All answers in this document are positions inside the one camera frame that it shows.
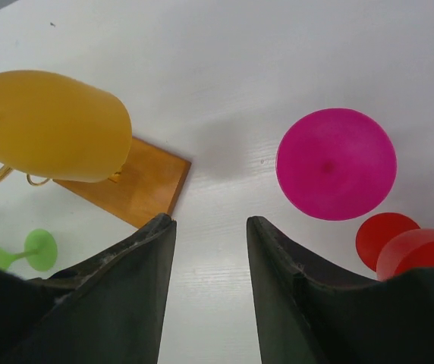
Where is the orange wine glass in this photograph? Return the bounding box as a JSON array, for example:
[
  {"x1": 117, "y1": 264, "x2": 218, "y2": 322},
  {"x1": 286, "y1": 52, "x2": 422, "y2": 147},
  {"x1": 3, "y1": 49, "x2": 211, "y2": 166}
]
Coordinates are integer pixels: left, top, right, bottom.
[{"x1": 0, "y1": 70, "x2": 132, "y2": 183}]

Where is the right green wine glass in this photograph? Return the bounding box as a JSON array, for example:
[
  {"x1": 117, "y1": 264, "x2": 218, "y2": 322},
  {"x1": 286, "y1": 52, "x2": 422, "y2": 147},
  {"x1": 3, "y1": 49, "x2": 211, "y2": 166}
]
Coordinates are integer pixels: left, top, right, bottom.
[{"x1": 0, "y1": 229, "x2": 58, "y2": 271}]

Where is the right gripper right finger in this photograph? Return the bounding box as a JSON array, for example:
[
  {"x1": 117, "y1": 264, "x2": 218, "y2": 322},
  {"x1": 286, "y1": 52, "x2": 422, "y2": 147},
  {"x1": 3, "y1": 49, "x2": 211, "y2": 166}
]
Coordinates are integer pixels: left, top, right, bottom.
[{"x1": 247, "y1": 216, "x2": 434, "y2": 363}]

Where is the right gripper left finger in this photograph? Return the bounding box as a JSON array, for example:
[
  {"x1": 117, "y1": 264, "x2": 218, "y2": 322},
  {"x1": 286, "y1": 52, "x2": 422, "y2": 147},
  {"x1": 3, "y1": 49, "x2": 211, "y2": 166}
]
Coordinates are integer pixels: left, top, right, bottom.
[{"x1": 0, "y1": 214, "x2": 177, "y2": 363}]

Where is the wooden rack base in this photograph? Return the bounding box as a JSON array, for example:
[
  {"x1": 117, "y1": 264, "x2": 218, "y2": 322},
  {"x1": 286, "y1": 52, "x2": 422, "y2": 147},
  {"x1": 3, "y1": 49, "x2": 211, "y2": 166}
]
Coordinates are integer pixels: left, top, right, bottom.
[{"x1": 56, "y1": 138, "x2": 191, "y2": 228}]

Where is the pink wine glass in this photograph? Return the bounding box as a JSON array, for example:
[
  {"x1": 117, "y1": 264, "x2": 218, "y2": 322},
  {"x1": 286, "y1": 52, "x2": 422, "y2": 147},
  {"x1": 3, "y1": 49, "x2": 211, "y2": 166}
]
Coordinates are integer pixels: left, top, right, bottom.
[{"x1": 275, "y1": 108, "x2": 398, "y2": 221}]

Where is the red wine glass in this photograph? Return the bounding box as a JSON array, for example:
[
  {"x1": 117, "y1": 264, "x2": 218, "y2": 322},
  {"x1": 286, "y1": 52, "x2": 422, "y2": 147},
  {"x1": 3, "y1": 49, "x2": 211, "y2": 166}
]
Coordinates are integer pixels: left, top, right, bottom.
[{"x1": 355, "y1": 212, "x2": 434, "y2": 281}]

